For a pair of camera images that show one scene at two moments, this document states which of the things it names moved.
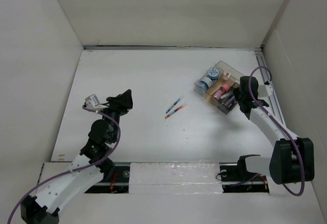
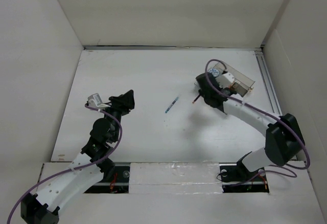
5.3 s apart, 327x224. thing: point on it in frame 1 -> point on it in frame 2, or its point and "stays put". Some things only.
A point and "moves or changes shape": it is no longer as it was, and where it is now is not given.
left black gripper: x=121 y=103 stays put
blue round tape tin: x=213 y=73 stays put
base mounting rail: x=233 y=180 stays put
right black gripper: x=236 y=92 -> x=201 y=92
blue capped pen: x=173 y=105 moves or changes shape
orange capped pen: x=175 y=110 -> x=195 y=99
